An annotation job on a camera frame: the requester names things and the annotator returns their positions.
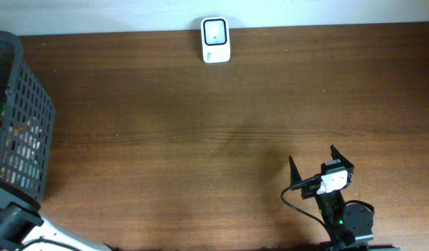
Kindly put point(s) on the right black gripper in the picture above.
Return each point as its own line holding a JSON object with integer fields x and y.
{"x": 347, "y": 165}

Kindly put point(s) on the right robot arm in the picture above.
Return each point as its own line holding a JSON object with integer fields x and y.
{"x": 347, "y": 223}

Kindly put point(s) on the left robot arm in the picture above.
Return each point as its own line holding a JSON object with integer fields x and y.
{"x": 24, "y": 227}

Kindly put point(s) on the white barcode scanner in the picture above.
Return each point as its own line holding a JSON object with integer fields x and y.
{"x": 215, "y": 39}

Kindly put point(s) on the grey plastic mesh basket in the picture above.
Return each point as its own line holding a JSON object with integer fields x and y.
{"x": 26, "y": 123}

